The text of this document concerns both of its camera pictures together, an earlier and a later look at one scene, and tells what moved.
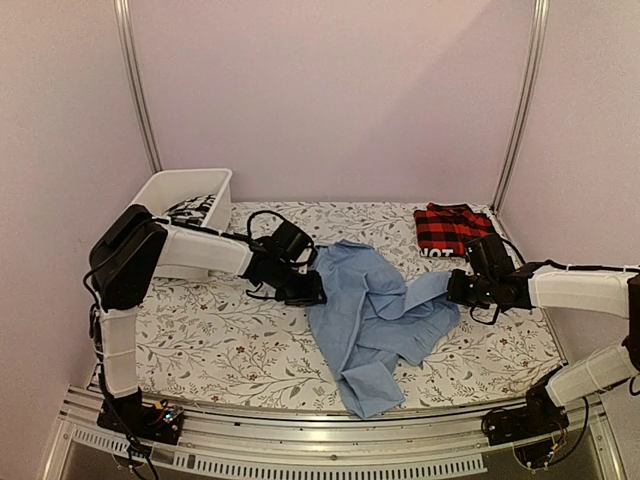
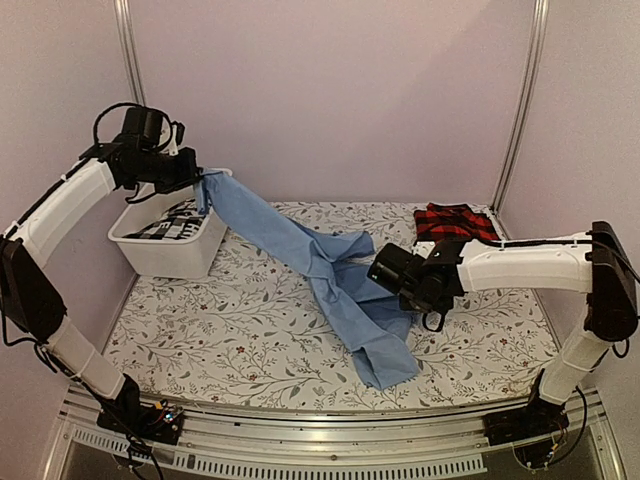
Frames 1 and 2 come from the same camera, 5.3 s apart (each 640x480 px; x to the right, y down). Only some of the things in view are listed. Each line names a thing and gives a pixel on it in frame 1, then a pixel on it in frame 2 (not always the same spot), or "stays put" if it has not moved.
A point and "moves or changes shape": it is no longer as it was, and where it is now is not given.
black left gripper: (311, 294) → (189, 172)
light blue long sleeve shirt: (369, 319) moves or changes shape
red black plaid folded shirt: (443, 230) stays put
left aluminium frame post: (123, 14) stays put
